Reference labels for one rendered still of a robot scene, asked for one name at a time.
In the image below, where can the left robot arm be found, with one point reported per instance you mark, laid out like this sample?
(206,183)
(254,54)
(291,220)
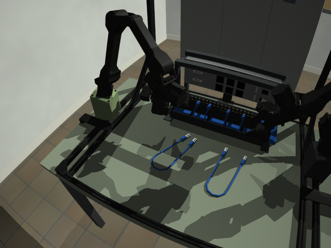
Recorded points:
(311,104)

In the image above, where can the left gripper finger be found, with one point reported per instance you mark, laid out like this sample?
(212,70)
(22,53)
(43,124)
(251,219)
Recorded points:
(252,133)
(257,117)

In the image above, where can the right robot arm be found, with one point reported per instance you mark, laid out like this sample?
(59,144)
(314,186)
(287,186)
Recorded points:
(158,63)

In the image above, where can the black patch panel rack frame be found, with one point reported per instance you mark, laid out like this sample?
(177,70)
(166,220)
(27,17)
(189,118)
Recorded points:
(229,76)

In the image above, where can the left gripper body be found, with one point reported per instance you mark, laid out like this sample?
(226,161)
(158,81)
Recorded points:
(262,129)

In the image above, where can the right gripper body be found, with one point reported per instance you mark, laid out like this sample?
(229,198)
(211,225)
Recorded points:
(146,92)

